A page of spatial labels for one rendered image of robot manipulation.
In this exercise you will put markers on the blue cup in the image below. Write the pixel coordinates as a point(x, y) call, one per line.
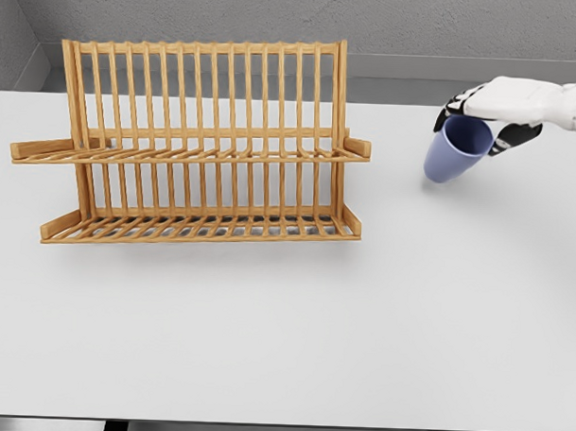
point(451, 152)

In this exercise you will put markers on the wooden two-tier dish rack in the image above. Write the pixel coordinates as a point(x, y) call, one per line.
point(196, 146)

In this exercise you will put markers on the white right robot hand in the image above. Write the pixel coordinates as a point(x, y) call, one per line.
point(507, 101)

